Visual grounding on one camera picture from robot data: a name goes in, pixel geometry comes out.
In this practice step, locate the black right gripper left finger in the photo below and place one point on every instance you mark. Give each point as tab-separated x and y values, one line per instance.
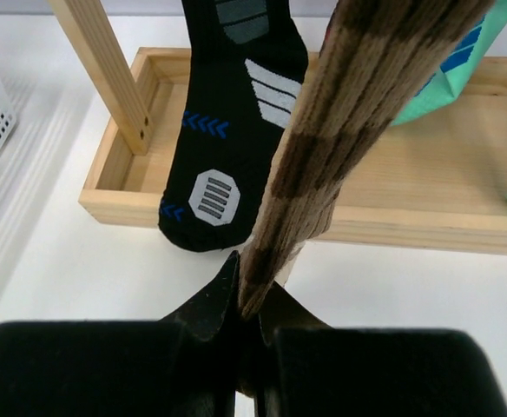
180	365

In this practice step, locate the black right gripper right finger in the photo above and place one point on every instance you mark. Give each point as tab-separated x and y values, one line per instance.
312	369

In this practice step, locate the black sport sock grey patches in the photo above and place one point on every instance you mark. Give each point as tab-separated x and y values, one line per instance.
248	62

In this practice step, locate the mint green sport sock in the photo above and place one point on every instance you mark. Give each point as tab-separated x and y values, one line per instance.
449	80

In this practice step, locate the brown tan striped sock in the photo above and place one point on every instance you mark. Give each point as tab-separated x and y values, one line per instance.
376	56

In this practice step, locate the wooden hanging rack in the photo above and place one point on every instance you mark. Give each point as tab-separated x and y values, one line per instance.
437	182

